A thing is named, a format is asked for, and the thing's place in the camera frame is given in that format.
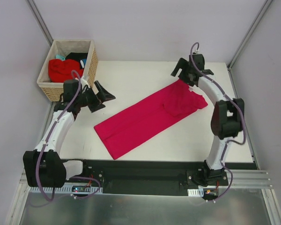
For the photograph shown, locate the wicker basket with liner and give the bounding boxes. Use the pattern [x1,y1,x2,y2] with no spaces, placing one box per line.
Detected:
[37,40,99,106]

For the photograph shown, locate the magenta pink t shirt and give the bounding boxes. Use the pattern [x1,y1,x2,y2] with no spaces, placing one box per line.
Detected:
[94,80,208,160]

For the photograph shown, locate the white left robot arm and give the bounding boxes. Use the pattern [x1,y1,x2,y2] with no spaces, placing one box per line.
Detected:
[23,79,116,188]

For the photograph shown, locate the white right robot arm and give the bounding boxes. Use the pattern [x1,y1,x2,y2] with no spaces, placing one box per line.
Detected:
[171,53,244,187]

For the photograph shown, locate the red t shirt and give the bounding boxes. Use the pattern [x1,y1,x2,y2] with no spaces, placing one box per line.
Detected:
[48,59,84,83]

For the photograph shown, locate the black t shirt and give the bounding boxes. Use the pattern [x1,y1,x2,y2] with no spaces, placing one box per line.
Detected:
[65,52,88,69]

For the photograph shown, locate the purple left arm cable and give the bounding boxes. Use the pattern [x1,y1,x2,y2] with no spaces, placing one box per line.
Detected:
[29,69,101,207]

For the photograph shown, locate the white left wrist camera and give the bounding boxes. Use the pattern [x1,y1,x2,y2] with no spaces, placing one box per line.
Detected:
[80,78,89,88]

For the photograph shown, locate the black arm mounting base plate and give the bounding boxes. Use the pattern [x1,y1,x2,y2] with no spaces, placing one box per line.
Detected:
[70,160,228,196]

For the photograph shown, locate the left white cable duct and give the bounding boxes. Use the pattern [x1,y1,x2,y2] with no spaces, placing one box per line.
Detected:
[30,185,103,195]

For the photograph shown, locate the white cable duct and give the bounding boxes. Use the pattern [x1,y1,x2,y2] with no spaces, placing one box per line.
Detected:
[187,188,204,197]
[30,185,103,195]

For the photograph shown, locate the right aluminium frame post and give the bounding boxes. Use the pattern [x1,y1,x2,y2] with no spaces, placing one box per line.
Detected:
[227,0,274,71]

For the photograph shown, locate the aluminium frame post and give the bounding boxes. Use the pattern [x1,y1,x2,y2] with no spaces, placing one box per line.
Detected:
[26,0,54,46]
[227,0,274,71]

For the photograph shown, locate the left aluminium frame post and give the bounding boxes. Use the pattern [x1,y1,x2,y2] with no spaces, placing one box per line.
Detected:
[26,0,54,46]

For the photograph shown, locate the aluminium frame rail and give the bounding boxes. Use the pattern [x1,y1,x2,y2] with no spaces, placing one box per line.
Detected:
[231,170,274,189]

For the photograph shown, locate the right white cable duct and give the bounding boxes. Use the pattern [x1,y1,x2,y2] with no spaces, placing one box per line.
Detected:
[187,188,204,197]

